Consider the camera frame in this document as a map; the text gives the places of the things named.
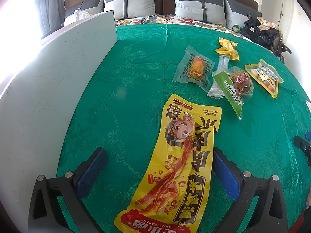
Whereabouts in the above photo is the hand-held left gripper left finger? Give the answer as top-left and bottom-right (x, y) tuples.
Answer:
(28, 147), (108, 233)

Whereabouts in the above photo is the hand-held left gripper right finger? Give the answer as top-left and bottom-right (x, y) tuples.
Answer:
(212, 147), (289, 233)

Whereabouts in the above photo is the long yellow cartoon snack packet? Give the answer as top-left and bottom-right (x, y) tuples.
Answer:
(114, 94), (222, 233)

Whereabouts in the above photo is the yellow-rimmed clear snack packet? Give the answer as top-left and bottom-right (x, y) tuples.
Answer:
(244, 59), (284, 99)

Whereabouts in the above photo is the white cardboard box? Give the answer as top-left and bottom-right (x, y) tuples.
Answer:
(0, 10), (117, 214)

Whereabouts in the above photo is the plain yellow snack packet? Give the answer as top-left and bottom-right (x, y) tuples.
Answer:
(215, 37), (240, 61)

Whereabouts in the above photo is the green packet with brown egg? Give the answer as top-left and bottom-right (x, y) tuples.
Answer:
(212, 65), (254, 121)

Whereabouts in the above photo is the clear narrow wrapper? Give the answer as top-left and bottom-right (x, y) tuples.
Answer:
(207, 55), (230, 99)

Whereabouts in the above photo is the brown bag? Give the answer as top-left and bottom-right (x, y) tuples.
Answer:
(270, 29), (292, 62)

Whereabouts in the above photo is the clear corn snack packet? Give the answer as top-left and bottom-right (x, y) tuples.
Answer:
(172, 45), (216, 91)

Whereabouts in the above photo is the black jacket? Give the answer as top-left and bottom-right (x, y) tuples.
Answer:
(239, 18), (282, 51)

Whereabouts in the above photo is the beige cloth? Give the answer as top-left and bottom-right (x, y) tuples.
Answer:
(257, 17), (277, 31)

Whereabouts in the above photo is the grey two-tone pillow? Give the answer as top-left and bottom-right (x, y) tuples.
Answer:
(64, 0), (105, 27)
(171, 0), (227, 27)
(104, 0), (158, 20)
(224, 0), (262, 28)

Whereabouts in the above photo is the floral bedsheet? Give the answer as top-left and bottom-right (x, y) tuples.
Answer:
(114, 13), (275, 51)

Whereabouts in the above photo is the clear plastic bag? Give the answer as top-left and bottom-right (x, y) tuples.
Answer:
(73, 10), (91, 20)

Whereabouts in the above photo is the grey curtain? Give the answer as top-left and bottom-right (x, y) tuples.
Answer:
(33, 0), (66, 38)

